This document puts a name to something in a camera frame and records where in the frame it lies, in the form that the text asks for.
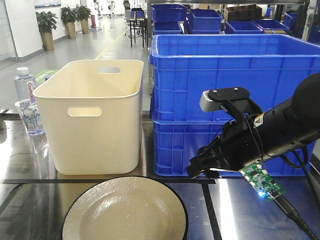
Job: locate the clear water bottle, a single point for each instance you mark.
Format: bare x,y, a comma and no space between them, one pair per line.
25,84

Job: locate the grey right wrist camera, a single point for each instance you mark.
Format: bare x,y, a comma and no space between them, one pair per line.
235,101

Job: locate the green circuit board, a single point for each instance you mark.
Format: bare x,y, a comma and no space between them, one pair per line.
260,180

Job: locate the green potted plant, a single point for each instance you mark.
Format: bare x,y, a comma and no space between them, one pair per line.
47,22

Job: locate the beige plate black rim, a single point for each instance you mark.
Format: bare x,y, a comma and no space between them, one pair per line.
127,208

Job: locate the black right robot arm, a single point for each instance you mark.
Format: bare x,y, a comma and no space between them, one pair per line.
292,124

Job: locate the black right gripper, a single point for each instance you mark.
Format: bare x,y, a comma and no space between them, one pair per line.
235,148

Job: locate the large blue plastic crate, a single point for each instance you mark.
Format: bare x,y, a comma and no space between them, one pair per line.
269,66

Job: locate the cream plastic storage bin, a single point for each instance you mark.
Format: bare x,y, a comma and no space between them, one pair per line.
91,112

